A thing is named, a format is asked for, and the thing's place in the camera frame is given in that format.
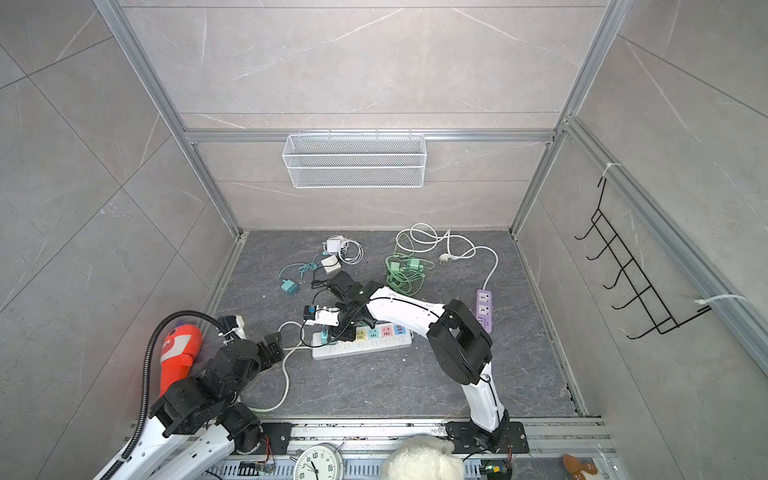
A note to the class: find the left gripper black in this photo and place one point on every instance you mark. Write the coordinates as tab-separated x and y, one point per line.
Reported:
275	347

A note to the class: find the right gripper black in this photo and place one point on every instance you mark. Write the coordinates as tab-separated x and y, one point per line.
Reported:
338	333

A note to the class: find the white charger with black cable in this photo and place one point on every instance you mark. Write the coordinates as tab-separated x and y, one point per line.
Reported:
326	267

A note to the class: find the white multicolour power strip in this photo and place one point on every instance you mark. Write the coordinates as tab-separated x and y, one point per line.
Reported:
383	337

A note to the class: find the purple small power strip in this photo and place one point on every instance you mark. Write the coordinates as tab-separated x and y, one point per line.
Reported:
484	309

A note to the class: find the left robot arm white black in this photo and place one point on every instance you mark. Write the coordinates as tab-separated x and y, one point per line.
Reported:
199	420

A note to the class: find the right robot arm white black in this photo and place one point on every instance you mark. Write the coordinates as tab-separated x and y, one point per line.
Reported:
461	346

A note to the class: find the red toy vacuum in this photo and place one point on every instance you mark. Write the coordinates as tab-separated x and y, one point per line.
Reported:
179	350

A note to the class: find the white analog clock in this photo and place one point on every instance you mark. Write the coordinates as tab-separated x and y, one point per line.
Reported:
319	462

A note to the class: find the white plush toy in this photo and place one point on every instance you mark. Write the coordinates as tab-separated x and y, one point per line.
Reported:
423	458

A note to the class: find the brown plush toy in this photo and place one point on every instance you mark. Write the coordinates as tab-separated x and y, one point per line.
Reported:
579	469

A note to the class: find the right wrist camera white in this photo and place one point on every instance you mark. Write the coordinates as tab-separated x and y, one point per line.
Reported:
320	315

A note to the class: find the white charger with coiled cable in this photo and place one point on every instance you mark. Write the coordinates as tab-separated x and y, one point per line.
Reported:
348	251

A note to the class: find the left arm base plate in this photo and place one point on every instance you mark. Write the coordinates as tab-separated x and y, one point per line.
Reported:
273	437

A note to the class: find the white wire mesh basket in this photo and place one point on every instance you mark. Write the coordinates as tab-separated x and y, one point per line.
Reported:
352	161

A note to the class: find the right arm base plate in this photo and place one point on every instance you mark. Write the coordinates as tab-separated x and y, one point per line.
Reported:
509	437

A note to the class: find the aluminium front rail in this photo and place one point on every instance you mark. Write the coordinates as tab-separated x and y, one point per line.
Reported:
364	444

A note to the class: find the black wire hook rack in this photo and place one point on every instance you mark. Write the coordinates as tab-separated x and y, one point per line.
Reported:
631	273

